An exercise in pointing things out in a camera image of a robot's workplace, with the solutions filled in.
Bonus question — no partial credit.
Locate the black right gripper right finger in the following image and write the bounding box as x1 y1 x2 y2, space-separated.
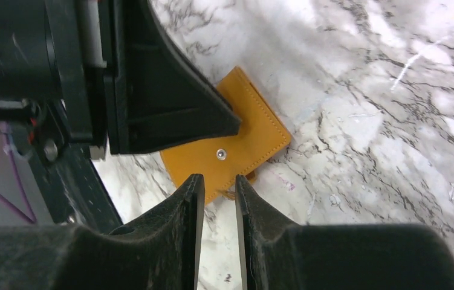
235 175 454 289

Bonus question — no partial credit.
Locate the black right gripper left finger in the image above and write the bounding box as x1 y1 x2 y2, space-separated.
0 174 204 289

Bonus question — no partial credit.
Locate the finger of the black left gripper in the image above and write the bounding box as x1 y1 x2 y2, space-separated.
102 1 241 154

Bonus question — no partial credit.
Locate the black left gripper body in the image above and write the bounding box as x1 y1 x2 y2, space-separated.
0 0 109 163

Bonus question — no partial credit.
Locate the yellow leather card holder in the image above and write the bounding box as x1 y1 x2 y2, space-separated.
160 66 291 204

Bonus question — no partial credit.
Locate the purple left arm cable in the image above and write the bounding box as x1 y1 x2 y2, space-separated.
0 132 37 225

